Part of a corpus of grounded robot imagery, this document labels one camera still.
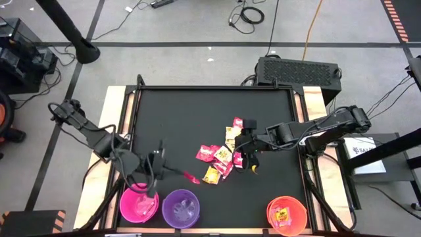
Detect purple plastic bucket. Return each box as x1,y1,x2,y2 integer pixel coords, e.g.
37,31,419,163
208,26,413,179
161,188,201,230

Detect black slanted beam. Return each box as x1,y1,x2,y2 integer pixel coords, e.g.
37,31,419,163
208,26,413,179
345,127,421,172

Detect pink candy pack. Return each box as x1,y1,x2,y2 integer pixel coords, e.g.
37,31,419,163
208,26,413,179
270,205,287,228

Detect black equipment rack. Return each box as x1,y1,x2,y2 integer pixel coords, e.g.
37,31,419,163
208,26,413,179
0,18,59,95

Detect orange black machine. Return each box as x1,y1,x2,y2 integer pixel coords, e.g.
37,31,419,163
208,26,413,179
0,90,27,161

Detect coiled black cable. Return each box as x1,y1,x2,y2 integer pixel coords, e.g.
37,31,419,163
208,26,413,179
228,0,266,36

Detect orange plastic bucket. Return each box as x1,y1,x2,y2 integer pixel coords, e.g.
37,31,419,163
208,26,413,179
266,196,309,237

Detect black round pole stand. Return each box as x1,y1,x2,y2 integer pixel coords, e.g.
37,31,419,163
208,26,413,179
35,0,101,65

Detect pale yellow candy pack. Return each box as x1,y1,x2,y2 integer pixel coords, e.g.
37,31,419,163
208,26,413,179
213,145,234,165
225,126,243,141

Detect black orange striped floor mat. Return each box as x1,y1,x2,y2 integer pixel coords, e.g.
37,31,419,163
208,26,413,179
0,209,66,237
380,0,421,43

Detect black metal table frame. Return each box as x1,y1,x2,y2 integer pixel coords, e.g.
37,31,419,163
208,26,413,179
98,74,358,235

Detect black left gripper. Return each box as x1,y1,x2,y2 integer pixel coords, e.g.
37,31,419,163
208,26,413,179
143,140,187,198

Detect black cable sleeve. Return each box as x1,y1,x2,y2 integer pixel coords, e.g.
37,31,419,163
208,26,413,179
301,161,358,233
77,154,131,231

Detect black side table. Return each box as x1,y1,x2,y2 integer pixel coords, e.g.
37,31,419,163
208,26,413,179
330,126,421,211

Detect long black cable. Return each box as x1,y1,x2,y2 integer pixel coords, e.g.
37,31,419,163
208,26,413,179
265,0,282,57

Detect black computer case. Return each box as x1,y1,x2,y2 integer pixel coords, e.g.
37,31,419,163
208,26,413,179
255,56,343,106

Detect black power strip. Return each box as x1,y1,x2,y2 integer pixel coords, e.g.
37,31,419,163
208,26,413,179
150,0,175,9

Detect black table mat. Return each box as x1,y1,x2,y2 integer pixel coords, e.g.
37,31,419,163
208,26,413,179
126,87,312,230

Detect orange cable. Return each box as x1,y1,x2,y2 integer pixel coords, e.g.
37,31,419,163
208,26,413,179
301,0,325,62

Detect black floor cables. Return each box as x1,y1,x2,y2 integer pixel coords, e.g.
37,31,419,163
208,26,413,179
12,44,77,110
327,74,417,132

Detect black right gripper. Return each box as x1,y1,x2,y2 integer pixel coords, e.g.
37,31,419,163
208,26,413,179
233,118,266,167

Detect white labelled box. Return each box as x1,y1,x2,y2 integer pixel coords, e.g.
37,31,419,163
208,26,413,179
343,136,387,175

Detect pink plastic bucket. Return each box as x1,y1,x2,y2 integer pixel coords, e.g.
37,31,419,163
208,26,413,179
118,182,161,224

